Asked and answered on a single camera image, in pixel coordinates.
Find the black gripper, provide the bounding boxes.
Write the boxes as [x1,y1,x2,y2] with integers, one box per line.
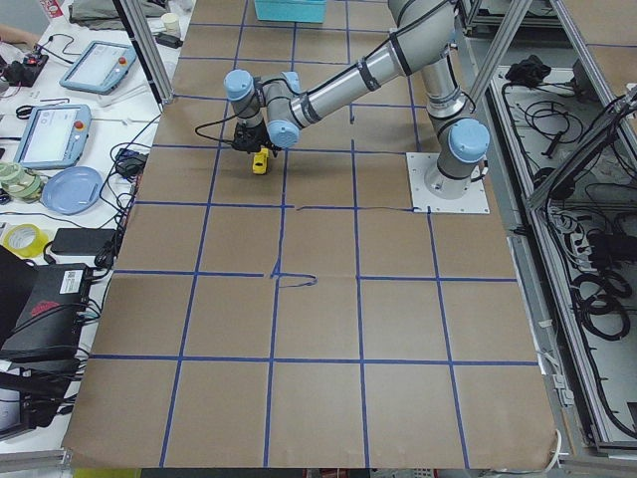
[231,123,280,157]

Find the yellow toy beetle car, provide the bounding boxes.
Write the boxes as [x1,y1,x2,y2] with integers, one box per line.
[252,148,270,175]

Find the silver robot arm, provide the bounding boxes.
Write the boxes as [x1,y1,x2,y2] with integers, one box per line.
[224,1,490,194]

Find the white paper cup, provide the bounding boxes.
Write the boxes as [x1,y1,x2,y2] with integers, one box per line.
[160,13,181,37]

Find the brown paper table cover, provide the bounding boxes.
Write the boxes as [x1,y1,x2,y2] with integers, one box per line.
[64,1,555,470]

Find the upper teach pendant tablet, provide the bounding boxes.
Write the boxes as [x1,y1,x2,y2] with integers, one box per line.
[59,41,137,95]

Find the teach pendant tablet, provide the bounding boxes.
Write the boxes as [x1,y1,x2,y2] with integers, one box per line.
[59,41,137,95]
[14,105,93,170]

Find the light blue plate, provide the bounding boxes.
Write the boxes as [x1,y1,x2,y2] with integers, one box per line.
[41,166,103,215]

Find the lower teach pendant tablet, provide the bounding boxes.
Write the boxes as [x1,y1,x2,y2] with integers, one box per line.
[14,105,93,170]

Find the black power adapter brick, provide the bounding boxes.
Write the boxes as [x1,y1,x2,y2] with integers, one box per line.
[50,228,115,256]

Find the green masking tape rolls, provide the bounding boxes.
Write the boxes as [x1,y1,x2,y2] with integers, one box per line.
[1,162,46,202]

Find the yellow tape roll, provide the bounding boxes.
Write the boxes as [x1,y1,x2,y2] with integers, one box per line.
[2,224,49,259]

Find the black cloth bundle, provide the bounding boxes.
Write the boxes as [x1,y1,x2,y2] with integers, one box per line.
[505,55,551,88]

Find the black computer box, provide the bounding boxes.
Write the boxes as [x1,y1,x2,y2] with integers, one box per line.
[1,248,92,363]

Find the aluminium frame post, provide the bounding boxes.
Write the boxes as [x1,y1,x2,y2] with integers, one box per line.
[113,0,173,106]

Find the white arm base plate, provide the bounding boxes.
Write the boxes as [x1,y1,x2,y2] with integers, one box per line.
[406,152,490,214]

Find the grey cable tray rail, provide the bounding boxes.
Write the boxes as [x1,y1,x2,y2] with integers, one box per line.
[491,70,636,453]

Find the black coiled cables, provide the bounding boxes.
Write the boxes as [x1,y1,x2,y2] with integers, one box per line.
[566,271,636,345]

